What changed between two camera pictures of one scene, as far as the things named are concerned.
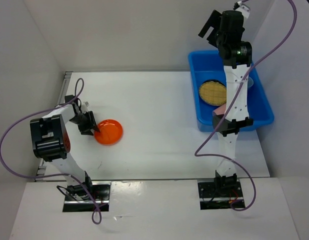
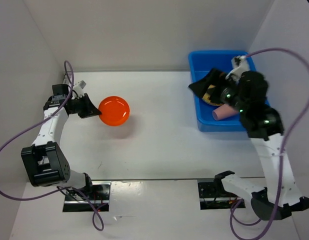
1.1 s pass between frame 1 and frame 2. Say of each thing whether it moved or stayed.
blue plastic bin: stayed
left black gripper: moved
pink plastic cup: stayed
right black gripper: moved
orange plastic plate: moved
